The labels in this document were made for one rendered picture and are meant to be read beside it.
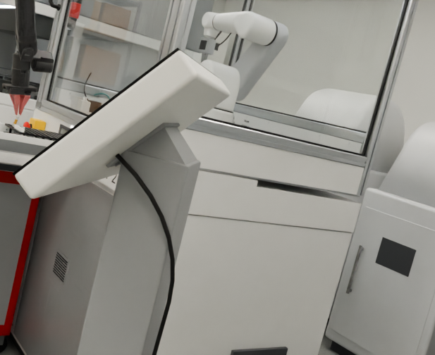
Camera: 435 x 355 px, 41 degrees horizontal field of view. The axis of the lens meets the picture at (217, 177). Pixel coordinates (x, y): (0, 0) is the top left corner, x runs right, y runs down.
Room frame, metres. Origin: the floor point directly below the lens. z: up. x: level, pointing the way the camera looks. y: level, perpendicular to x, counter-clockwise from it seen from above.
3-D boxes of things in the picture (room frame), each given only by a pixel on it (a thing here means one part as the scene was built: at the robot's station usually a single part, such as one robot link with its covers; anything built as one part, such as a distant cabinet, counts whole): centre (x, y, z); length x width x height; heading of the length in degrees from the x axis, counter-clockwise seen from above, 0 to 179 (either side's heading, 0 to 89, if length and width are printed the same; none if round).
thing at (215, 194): (2.31, 0.13, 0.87); 1.02 x 0.95 x 0.14; 37
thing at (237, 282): (2.31, 0.13, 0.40); 1.03 x 0.95 x 0.80; 37
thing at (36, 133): (2.00, 0.62, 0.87); 0.22 x 0.18 x 0.06; 127
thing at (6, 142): (2.00, 0.61, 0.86); 0.40 x 0.26 x 0.06; 127
